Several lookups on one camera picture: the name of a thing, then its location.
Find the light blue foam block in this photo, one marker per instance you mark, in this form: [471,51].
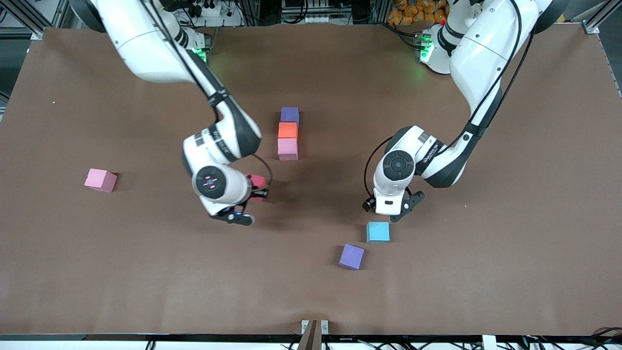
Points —
[377,232]

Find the orange foam block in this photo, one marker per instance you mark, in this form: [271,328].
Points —
[287,130]

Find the orange net bags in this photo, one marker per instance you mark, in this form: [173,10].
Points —
[413,12]

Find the purple foam block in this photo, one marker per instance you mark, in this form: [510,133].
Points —
[289,114]
[351,256]

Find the aluminium frame post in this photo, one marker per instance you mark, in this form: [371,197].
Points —
[600,14]
[36,19]

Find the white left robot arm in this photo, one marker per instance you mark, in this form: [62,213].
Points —
[486,53]

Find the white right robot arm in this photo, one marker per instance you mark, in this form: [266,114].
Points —
[146,43]

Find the red foam block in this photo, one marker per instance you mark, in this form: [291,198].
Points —
[256,181]

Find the brown strip at table edge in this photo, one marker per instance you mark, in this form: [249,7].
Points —
[310,338]

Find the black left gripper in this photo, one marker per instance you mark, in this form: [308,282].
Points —
[369,204]

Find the paper table cover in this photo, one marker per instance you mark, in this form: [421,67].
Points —
[311,291]

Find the small metal table bracket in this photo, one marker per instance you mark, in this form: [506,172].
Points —
[324,326]

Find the pink foam block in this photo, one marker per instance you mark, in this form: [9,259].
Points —
[99,180]
[287,148]

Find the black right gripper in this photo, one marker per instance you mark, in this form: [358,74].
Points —
[253,194]

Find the white power strip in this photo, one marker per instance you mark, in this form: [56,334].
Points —
[209,8]

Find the grey equipment rack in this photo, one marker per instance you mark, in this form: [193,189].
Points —
[306,9]

